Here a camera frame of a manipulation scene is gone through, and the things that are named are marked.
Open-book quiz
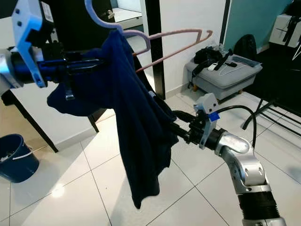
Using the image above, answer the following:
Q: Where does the black bag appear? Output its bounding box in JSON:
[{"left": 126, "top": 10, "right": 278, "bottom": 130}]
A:
[{"left": 193, "top": 46, "right": 233, "bottom": 71}]

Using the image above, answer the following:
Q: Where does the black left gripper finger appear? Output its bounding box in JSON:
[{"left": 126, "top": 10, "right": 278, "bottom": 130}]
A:
[
  {"left": 73, "top": 56, "right": 106, "bottom": 66},
  {"left": 71, "top": 66, "right": 100, "bottom": 77}
]

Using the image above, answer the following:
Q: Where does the black metal clothes rack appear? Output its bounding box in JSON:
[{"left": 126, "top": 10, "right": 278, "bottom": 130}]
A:
[{"left": 241, "top": 96, "right": 301, "bottom": 135}]

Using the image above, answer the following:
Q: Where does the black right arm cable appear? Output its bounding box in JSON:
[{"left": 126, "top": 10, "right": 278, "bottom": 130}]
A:
[{"left": 216, "top": 105, "right": 258, "bottom": 149}]

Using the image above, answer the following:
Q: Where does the dark wooden door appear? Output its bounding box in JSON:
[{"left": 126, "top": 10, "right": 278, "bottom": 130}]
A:
[{"left": 54, "top": 0, "right": 114, "bottom": 48}]

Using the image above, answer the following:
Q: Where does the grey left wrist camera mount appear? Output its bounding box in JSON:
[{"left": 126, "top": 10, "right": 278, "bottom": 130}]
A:
[{"left": 12, "top": 0, "right": 55, "bottom": 89}]

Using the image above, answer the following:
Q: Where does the black backpack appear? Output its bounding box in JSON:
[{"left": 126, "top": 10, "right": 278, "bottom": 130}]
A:
[{"left": 233, "top": 34, "right": 258, "bottom": 61}]

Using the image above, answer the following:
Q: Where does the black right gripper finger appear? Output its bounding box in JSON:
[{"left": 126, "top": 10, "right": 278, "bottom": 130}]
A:
[
  {"left": 172, "top": 109, "right": 194, "bottom": 125},
  {"left": 167, "top": 121, "right": 191, "bottom": 143}
]

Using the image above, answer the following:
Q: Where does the navy garment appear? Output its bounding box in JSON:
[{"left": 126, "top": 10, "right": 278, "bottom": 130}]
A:
[{"left": 47, "top": 31, "right": 179, "bottom": 210}]

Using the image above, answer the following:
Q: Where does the grey padded ottoman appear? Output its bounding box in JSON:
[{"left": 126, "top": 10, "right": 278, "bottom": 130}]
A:
[{"left": 186, "top": 52, "right": 263, "bottom": 95}]

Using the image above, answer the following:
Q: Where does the blue plastic bucket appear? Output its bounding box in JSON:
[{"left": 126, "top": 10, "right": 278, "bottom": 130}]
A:
[{"left": 0, "top": 134, "right": 40, "bottom": 183}]

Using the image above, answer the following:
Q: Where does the pink plastic hanger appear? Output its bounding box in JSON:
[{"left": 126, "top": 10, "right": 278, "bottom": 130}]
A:
[{"left": 85, "top": 0, "right": 214, "bottom": 73}]

